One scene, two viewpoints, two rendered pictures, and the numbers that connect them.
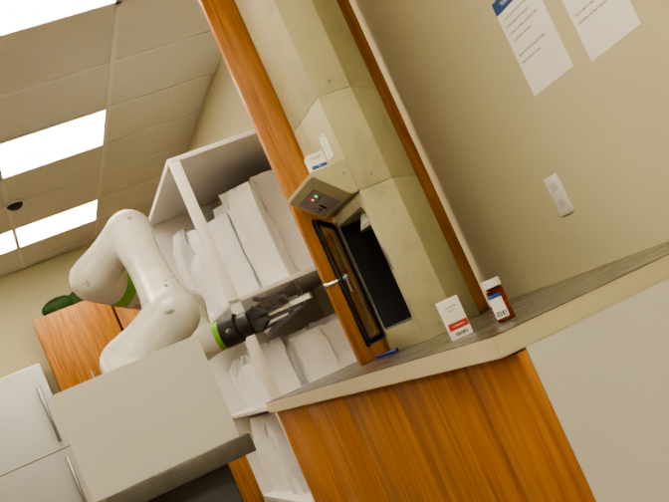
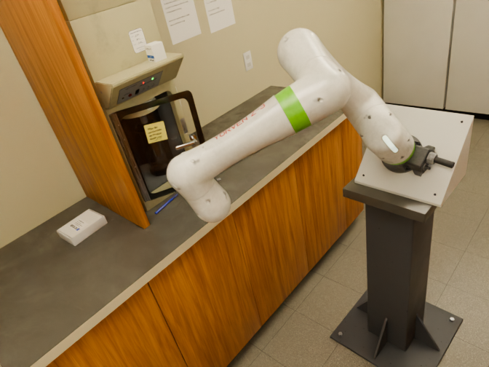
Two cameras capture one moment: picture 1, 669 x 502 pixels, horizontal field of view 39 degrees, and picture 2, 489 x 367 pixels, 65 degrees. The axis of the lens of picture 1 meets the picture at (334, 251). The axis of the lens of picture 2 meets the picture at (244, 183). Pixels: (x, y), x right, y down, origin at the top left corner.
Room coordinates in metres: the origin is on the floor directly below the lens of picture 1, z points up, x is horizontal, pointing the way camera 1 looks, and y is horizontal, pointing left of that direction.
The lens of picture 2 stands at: (3.15, 1.39, 1.83)
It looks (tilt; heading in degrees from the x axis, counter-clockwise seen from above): 32 degrees down; 247
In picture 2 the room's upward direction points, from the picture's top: 13 degrees counter-clockwise
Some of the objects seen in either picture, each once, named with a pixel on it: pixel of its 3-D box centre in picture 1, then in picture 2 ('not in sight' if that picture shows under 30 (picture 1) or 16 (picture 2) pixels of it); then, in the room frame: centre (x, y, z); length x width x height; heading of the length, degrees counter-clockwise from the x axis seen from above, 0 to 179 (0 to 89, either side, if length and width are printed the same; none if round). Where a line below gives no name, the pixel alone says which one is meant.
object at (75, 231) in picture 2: not in sight; (82, 226); (3.28, -0.11, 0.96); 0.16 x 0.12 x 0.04; 23
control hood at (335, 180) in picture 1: (321, 196); (145, 80); (2.85, -0.03, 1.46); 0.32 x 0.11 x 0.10; 19
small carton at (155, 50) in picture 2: (317, 164); (155, 51); (2.77, -0.06, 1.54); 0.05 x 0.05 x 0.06; 14
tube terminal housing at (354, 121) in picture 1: (390, 215); (130, 108); (2.91, -0.20, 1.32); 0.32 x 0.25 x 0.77; 19
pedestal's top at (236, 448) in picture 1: (177, 471); (400, 183); (2.14, 0.52, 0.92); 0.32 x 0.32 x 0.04; 16
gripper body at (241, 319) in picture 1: (254, 320); not in sight; (2.86, 0.31, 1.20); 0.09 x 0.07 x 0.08; 80
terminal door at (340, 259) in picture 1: (348, 281); (167, 148); (2.86, 0.00, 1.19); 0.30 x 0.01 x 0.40; 170
